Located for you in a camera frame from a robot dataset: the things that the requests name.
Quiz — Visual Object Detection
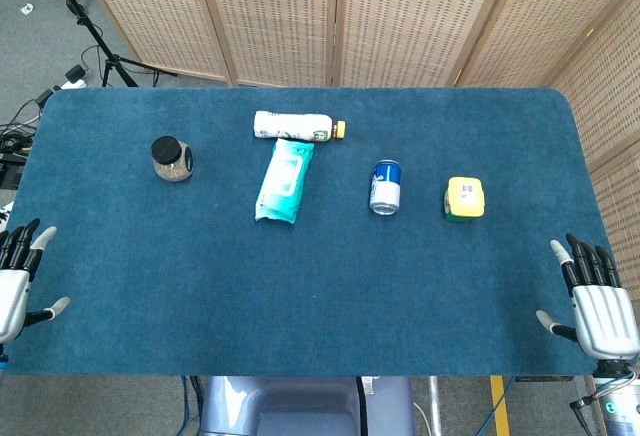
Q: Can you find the white bottle with orange cap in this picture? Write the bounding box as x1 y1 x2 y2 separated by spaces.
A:
252 110 349 143

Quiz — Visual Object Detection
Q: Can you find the blue felt table cover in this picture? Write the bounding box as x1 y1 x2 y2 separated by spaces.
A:
4 86 629 377

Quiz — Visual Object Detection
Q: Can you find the teal wet wipes pack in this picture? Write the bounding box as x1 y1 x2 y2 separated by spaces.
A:
253 137 316 224

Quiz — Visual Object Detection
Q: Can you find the blue and white drink can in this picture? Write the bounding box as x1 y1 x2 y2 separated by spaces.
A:
368 158 404 217

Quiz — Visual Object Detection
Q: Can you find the black equipment box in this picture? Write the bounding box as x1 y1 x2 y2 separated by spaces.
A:
0 153 26 190

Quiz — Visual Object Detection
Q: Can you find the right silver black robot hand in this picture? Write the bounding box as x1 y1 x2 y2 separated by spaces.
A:
535 232 640 361

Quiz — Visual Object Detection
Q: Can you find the black tripod stand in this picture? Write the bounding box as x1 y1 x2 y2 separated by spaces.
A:
37 0 179 88

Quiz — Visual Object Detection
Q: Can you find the green tub with yellow lid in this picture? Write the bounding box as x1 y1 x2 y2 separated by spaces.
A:
442 176 487 224

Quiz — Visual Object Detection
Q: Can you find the white table leg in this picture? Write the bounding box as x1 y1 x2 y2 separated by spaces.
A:
428 375 444 436

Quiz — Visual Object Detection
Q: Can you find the black floor cable bundle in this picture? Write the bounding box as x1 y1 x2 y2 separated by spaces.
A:
0 88 54 157

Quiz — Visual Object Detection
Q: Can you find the blue-grey robot torso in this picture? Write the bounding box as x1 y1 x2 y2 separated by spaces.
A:
198 375 417 436

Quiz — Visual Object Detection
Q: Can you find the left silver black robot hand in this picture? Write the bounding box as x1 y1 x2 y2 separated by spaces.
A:
0 218 71 345

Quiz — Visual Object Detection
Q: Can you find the glass jar with black lid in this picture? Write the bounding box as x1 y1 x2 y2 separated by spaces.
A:
150 135 196 184

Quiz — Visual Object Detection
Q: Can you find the wooden woven folding screen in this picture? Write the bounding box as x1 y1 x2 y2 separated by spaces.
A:
69 0 640 436

